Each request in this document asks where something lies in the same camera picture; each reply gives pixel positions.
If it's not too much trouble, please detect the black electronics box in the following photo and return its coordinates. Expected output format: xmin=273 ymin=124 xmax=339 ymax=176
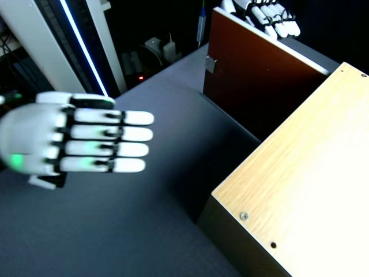
xmin=120 ymin=50 xmax=145 ymax=76

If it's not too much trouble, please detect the white cabinet door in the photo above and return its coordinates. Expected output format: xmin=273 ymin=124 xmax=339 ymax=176
xmin=202 ymin=6 xmax=331 ymax=144

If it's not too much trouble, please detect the grey table cloth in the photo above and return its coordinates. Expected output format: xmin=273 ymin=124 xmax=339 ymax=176
xmin=0 ymin=36 xmax=341 ymax=277

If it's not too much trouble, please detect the wooden cabinet body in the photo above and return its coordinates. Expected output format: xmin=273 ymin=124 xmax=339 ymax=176
xmin=197 ymin=61 xmax=369 ymax=277

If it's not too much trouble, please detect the metal mounting bracket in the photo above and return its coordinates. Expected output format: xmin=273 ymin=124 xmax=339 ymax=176
xmin=205 ymin=55 xmax=218 ymax=74

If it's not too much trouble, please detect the white power adapter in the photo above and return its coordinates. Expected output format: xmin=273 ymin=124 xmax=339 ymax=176
xmin=163 ymin=33 xmax=177 ymax=62

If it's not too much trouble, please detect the white column with light strip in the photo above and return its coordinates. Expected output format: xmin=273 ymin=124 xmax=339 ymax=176
xmin=0 ymin=0 xmax=128 ymax=99

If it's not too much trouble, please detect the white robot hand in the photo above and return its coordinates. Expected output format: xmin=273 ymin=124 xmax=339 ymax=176
xmin=0 ymin=91 xmax=155 ymax=190
xmin=220 ymin=0 xmax=302 ymax=40

